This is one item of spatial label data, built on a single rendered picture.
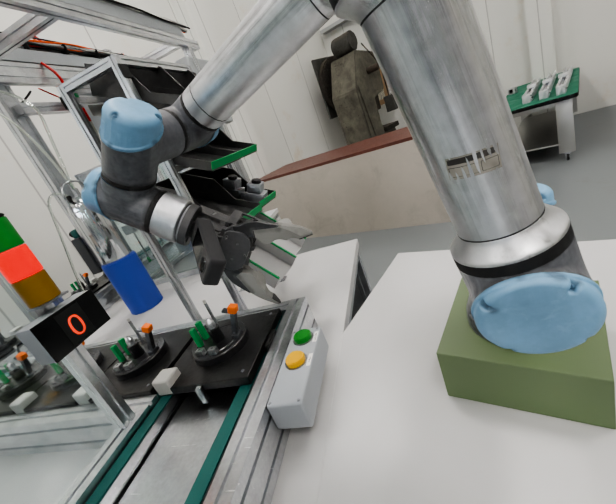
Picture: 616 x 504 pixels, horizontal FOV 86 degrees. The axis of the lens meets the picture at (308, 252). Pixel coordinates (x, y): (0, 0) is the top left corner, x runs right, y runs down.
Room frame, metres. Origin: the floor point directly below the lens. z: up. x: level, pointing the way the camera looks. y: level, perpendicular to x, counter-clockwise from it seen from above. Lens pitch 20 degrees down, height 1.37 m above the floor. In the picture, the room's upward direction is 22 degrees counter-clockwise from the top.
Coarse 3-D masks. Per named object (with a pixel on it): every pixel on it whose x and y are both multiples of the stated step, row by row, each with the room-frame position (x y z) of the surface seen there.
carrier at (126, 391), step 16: (128, 320) 0.85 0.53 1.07; (128, 336) 0.79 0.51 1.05; (160, 336) 0.89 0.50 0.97; (176, 336) 0.85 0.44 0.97; (128, 352) 0.81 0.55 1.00; (144, 352) 0.79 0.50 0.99; (160, 352) 0.77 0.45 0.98; (176, 352) 0.76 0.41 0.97; (112, 368) 0.81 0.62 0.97; (128, 368) 0.73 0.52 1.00; (144, 368) 0.73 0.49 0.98; (160, 368) 0.71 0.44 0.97; (128, 384) 0.70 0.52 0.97; (144, 384) 0.67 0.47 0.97
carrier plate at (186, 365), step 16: (224, 320) 0.83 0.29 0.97; (240, 320) 0.80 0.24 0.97; (256, 320) 0.76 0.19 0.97; (272, 320) 0.73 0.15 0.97; (256, 336) 0.69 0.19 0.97; (240, 352) 0.65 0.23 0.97; (256, 352) 0.62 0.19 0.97; (192, 368) 0.66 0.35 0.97; (208, 368) 0.63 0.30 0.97; (224, 368) 0.61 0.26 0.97; (240, 368) 0.59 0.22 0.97; (256, 368) 0.59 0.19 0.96; (176, 384) 0.62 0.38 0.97; (192, 384) 0.60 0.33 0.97; (208, 384) 0.59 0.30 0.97; (224, 384) 0.57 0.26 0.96; (240, 384) 0.56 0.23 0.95
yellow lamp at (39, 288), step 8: (40, 272) 0.56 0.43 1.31; (24, 280) 0.54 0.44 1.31; (32, 280) 0.55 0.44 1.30; (40, 280) 0.56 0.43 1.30; (48, 280) 0.57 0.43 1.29; (16, 288) 0.54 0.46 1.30; (24, 288) 0.54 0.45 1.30; (32, 288) 0.54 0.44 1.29; (40, 288) 0.55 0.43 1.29; (48, 288) 0.56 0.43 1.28; (56, 288) 0.57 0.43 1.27; (24, 296) 0.54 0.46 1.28; (32, 296) 0.54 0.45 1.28; (40, 296) 0.55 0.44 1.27; (48, 296) 0.55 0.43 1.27; (56, 296) 0.56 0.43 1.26; (32, 304) 0.54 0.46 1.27; (40, 304) 0.54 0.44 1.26
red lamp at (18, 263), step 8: (16, 248) 0.55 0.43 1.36; (24, 248) 0.57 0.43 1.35; (0, 256) 0.54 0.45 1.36; (8, 256) 0.54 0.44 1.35; (16, 256) 0.55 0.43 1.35; (24, 256) 0.56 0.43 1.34; (32, 256) 0.57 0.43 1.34; (0, 264) 0.54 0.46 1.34; (8, 264) 0.54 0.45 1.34; (16, 264) 0.55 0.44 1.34; (24, 264) 0.55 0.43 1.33; (32, 264) 0.56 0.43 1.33; (40, 264) 0.58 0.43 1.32; (8, 272) 0.54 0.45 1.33; (16, 272) 0.54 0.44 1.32; (24, 272) 0.55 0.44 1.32; (32, 272) 0.55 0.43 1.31; (8, 280) 0.54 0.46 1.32; (16, 280) 0.54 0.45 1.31
